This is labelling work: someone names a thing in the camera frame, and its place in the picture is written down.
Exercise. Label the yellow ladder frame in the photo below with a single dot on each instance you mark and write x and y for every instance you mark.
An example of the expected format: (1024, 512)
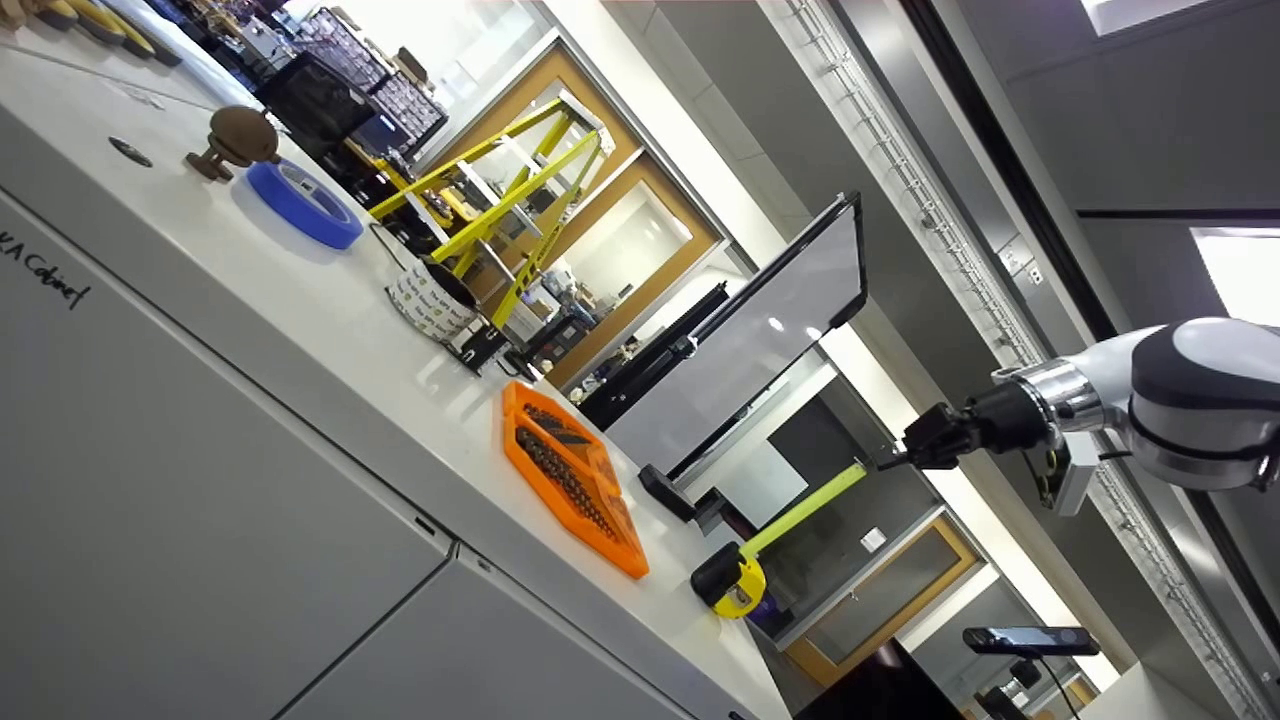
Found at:
(500, 206)

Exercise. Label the blue tape roll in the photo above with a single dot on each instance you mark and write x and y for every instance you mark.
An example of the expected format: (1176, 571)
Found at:
(300, 202)

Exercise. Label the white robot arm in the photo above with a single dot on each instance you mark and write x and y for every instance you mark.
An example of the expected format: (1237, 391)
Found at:
(1195, 406)

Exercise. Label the brown wooden figurine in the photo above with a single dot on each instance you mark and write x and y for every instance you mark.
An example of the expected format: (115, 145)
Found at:
(239, 138)

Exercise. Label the grey computer monitor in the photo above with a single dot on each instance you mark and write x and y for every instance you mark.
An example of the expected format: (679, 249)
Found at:
(809, 288)

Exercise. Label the orange clipart tray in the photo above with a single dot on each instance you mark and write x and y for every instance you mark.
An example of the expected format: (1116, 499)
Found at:
(569, 475)

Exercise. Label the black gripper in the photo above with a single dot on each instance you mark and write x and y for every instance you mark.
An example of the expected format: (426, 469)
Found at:
(992, 421)

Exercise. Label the yellow black measuring tape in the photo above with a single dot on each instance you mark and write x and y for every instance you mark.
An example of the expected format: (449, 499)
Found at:
(735, 580)

